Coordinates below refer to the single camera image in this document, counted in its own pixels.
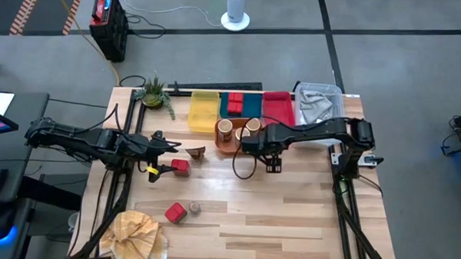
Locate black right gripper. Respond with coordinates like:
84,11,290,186
239,134,289,174

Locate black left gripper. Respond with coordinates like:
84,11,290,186
117,129,183,184

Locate red blocks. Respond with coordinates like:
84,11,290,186
227,101,244,116

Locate brown spice pouch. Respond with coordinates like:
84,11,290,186
184,145,207,161

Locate cork lid spice jar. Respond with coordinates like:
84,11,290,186
234,126,251,143
216,118,234,144
245,117,264,136

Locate black plant pot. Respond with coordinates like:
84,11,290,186
141,94,164,111

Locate orange plastic bin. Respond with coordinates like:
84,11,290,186
213,116,266,157

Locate red plastic tray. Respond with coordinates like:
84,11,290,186
260,91,297,128

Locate yellow plastic tray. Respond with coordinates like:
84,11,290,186
187,90,221,134

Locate teal plastic tray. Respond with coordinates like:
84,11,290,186
219,91,264,121

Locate green succulent plant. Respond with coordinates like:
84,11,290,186
132,75,177,121

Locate grey cloth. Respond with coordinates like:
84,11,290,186
297,89,337,125

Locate yellow checked cloth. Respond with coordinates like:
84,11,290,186
98,208,170,259

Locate long black bar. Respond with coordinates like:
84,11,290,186
167,79,264,92

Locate clear plastic storage bin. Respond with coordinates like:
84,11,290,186
292,81,348,148

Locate black desk support beam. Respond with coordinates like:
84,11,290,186
18,171,84,212

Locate black red tool case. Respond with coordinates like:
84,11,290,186
88,0,131,64

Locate dark grey desk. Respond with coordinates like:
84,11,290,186
0,90,51,216

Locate black computer monitor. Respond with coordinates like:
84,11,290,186
0,105,20,138

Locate white grey tower fan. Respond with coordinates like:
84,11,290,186
220,0,252,32

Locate blue lit black device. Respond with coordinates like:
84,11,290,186
0,209,21,247

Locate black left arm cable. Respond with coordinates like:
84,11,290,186
76,102,121,136

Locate black aluminium frame rail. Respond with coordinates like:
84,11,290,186
131,88,297,101

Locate black coiled cable loop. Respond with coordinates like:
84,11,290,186
118,74,147,89

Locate yellow floor cable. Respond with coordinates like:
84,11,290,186
46,0,124,87

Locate black floor cable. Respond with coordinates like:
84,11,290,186
124,12,168,41

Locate white fan cable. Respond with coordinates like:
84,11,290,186
117,0,224,28

